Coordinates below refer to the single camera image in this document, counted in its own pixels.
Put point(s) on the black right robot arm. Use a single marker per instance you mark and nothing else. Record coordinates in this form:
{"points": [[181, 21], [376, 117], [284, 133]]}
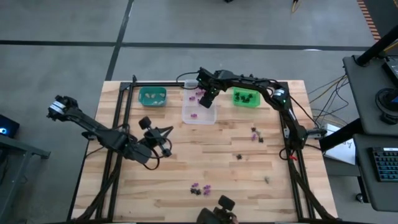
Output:
{"points": [[248, 81]]}

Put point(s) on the grey desk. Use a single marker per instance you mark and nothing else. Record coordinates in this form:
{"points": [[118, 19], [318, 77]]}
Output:
{"points": [[360, 93], [367, 186]]}

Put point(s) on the black box with blue light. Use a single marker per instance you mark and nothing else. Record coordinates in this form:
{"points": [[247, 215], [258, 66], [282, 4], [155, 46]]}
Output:
{"points": [[7, 126]]}

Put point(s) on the black diagonal pole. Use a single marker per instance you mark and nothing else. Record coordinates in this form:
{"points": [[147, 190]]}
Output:
{"points": [[376, 46]]}

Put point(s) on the black flat device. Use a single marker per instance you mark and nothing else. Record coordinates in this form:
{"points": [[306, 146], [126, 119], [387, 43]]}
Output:
{"points": [[392, 70]]}

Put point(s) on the white paper sheet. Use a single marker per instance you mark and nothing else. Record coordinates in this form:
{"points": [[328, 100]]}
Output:
{"points": [[342, 154]]}

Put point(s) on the green plastic basket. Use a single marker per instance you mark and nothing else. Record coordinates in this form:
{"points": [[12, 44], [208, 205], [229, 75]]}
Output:
{"points": [[256, 91]]}

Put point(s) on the black caster wheel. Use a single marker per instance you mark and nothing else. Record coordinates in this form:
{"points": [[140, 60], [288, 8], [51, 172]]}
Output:
{"points": [[359, 197]]}

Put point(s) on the black blocky device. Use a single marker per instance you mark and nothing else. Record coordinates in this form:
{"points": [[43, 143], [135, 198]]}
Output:
{"points": [[226, 202]]}

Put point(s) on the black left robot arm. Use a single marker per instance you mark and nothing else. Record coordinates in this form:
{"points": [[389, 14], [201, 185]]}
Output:
{"points": [[93, 127]]}

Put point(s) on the black backlit keyboard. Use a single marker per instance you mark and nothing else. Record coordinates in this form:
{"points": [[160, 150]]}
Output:
{"points": [[385, 165]]}

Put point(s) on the clear plastic bin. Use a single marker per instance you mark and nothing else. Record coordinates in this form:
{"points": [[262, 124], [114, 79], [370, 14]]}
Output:
{"points": [[205, 119]]}

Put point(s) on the wooden stick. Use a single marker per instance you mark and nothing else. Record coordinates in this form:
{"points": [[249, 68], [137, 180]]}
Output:
{"points": [[294, 5]]}

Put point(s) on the teal plastic bin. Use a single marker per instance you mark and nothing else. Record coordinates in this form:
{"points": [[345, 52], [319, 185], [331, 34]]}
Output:
{"points": [[141, 101]]}

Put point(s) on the grey metal stand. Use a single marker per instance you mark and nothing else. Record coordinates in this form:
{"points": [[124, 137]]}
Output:
{"points": [[25, 148]]}

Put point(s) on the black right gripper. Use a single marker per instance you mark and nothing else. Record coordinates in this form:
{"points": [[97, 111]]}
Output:
{"points": [[209, 82]]}

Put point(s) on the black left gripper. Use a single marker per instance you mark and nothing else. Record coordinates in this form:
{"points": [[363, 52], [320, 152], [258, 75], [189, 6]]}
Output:
{"points": [[154, 140]]}

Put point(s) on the black round device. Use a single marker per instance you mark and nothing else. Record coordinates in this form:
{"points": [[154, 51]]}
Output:
{"points": [[385, 105]]}

